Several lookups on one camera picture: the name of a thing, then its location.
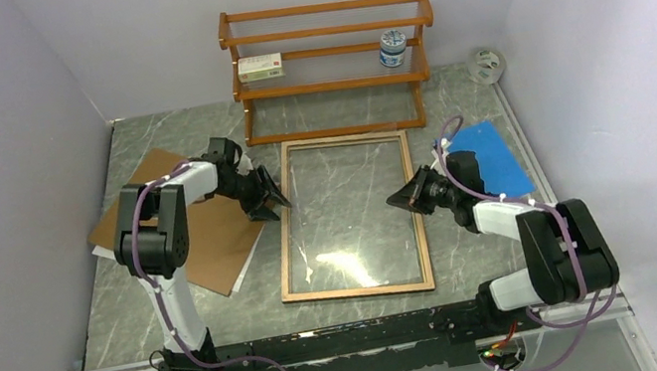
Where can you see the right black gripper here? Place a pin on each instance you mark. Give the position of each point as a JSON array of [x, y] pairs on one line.
[[411, 196]]

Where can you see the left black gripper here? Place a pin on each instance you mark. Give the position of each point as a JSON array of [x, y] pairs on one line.
[[256, 211]]

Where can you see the picture frame black and gold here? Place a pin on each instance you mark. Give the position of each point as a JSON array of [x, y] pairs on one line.
[[347, 217]]

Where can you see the white photo paper sheet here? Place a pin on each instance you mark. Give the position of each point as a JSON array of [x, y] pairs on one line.
[[107, 254]]

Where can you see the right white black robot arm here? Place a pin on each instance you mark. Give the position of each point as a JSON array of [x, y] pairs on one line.
[[566, 255]]

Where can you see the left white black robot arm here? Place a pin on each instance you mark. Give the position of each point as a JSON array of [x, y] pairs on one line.
[[152, 240]]

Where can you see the blue clipboard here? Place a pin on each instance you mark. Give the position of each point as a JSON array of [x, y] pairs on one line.
[[499, 169]]

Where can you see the white red small box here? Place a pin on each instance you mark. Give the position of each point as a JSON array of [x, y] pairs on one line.
[[257, 68]]

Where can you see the orange wooden shelf rack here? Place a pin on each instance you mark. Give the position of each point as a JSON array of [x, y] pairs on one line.
[[326, 48]]

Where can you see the clear tape roll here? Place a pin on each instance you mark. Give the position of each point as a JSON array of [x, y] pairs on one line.
[[485, 66]]

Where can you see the blue white ceramic jar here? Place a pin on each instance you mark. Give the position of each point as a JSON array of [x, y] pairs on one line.
[[393, 46]]

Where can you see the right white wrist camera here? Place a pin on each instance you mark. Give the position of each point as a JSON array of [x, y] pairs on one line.
[[439, 153]]

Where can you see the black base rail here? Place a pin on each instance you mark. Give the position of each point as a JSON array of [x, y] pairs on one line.
[[452, 335]]

